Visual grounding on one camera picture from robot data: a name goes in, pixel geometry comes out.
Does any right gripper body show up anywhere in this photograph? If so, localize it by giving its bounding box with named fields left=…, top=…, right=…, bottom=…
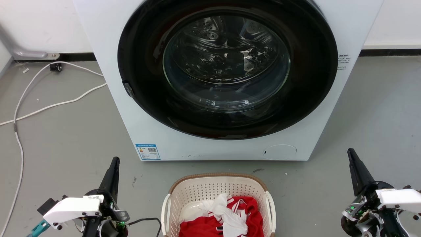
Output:
left=340, top=180, right=421, bottom=237

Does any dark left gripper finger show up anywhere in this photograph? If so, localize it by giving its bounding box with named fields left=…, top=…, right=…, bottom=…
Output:
left=111, top=157, right=120, bottom=203
left=99, top=157, right=116, bottom=198

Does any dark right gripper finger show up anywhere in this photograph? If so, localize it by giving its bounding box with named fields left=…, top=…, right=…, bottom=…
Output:
left=351, top=148, right=376, bottom=194
left=347, top=148, right=366, bottom=197

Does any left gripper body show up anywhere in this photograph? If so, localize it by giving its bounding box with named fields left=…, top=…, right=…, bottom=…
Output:
left=82, top=189, right=130, bottom=237

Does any beige perforated laundry basket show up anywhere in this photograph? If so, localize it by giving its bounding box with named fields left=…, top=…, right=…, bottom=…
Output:
left=161, top=173, right=276, bottom=237

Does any blue energy label sticker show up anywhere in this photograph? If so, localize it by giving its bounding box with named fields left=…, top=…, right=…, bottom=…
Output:
left=135, top=144, right=161, bottom=161

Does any round white filter cover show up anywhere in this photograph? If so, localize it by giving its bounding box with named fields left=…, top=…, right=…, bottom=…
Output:
left=262, top=144, right=297, bottom=161

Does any red garment with white stripes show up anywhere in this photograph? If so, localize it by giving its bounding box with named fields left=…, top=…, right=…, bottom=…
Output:
left=179, top=197, right=264, bottom=237

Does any grey door latch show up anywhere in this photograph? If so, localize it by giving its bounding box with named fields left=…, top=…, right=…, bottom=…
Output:
left=123, top=81, right=135, bottom=98

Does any small printed text sticker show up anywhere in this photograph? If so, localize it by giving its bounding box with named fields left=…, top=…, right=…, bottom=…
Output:
left=337, top=54, right=351, bottom=70

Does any black round washer door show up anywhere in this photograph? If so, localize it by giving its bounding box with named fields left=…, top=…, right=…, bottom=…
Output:
left=117, top=0, right=338, bottom=140

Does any white front-load washing machine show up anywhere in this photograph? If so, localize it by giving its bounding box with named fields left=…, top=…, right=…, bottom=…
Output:
left=73, top=0, right=384, bottom=162

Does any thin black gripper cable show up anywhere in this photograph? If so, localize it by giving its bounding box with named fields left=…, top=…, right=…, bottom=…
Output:
left=127, top=217, right=162, bottom=237

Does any teal plastic bracket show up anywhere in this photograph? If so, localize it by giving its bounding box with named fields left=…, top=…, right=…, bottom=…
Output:
left=26, top=220, right=50, bottom=237

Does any white floor cable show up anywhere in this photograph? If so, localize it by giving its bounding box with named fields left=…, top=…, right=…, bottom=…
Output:
left=0, top=61, right=104, bottom=235
left=0, top=83, right=108, bottom=126

